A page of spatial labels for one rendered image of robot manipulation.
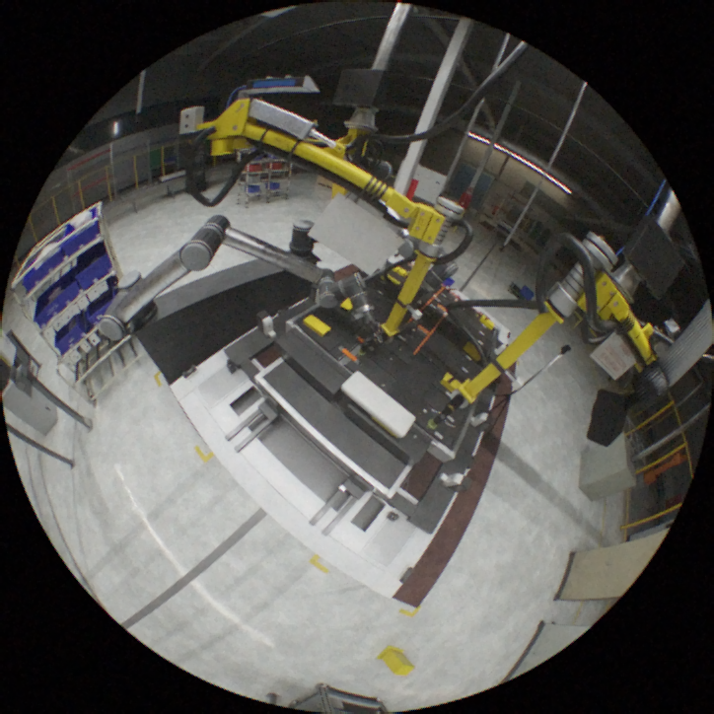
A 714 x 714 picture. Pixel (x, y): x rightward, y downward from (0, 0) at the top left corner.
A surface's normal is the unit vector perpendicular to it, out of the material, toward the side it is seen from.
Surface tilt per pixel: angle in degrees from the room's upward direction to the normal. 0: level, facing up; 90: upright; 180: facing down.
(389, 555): 0
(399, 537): 0
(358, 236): 90
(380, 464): 0
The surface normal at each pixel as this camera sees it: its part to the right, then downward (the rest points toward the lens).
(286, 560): 0.24, -0.58
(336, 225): -0.08, 0.79
